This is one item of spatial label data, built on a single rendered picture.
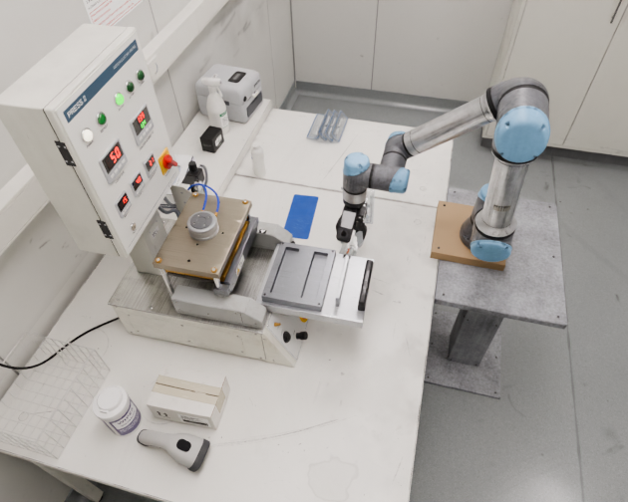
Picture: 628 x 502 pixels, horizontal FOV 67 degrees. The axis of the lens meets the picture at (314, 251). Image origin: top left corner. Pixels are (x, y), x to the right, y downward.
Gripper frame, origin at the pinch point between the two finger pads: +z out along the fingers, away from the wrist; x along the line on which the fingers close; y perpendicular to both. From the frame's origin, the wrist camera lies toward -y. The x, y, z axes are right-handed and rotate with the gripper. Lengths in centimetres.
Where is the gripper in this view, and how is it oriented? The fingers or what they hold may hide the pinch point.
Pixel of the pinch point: (350, 244)
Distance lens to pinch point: 163.2
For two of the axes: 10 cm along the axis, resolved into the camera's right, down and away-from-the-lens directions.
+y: 3.0, -7.3, 6.1
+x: -9.5, -2.2, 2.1
